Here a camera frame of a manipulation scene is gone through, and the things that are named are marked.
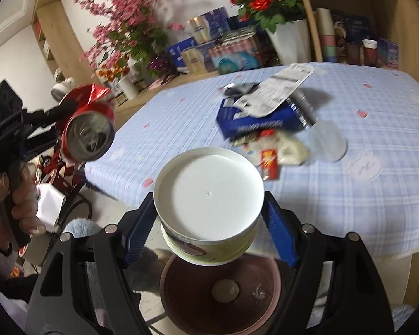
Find stack of paper cups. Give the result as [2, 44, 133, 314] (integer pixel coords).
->
[316, 8, 337, 63]

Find person's left hand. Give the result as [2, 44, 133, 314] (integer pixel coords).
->
[0, 163, 47, 238]

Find pink blossom plant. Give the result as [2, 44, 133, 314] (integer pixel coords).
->
[75, 0, 185, 74]

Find light blue carton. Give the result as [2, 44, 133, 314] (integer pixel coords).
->
[377, 37, 400, 68]

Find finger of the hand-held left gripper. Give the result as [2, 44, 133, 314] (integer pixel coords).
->
[23, 99, 78, 128]
[23, 131, 61, 157]

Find wooden shelf unit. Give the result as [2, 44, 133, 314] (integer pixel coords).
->
[288, 0, 419, 100]

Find blue box with silver cup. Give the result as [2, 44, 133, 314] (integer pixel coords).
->
[187, 7, 231, 44]
[168, 38, 217, 74]

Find orange flower bunch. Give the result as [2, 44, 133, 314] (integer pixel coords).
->
[96, 61, 130, 81]

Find blue snack packet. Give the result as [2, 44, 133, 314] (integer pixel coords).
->
[216, 89, 316, 140]

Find crushed red drink can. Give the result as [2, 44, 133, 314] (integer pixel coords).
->
[56, 84, 116, 163]

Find white plastic wrapper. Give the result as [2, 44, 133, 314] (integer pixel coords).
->
[277, 136, 310, 165]

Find tall white vase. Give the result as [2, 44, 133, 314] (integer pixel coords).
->
[265, 19, 312, 66]

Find dark blue box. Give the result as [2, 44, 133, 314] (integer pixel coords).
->
[342, 14, 371, 42]

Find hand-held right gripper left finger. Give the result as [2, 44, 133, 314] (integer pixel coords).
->
[27, 193, 161, 335]

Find clear plastic lid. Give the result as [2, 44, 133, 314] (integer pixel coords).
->
[307, 120, 348, 163]

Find red and black patterned cloth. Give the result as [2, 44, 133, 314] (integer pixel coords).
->
[42, 147, 86, 196]

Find red snack packet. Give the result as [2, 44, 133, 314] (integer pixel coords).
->
[259, 129, 282, 181]

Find printed white paper sheet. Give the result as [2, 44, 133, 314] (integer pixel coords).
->
[232, 63, 315, 117]

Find purple flower bunch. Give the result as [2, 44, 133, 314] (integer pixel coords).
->
[148, 56, 177, 77]

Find white desk fan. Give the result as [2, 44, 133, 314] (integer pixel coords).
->
[51, 78, 75, 102]

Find blue gift boxes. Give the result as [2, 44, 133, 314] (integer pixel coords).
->
[208, 30, 261, 72]

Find red rose bouquet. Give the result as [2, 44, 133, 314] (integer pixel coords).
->
[230, 0, 306, 34]

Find white paper bowl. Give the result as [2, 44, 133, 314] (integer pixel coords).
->
[153, 147, 265, 266]

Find red paper cup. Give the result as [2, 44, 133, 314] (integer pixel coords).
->
[362, 39, 379, 66]

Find blue plaid tablecloth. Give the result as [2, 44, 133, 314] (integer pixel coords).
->
[84, 62, 419, 259]

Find crumpled silver foil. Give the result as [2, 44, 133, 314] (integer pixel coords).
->
[223, 82, 261, 98]

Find brown plastic bin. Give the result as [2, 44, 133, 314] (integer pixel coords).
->
[159, 253, 282, 335]

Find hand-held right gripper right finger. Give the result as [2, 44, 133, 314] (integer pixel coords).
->
[261, 192, 396, 335]

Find colourful printed wrapper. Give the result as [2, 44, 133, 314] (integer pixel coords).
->
[232, 134, 262, 163]

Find small white vase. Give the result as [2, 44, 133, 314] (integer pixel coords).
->
[117, 73, 139, 100]

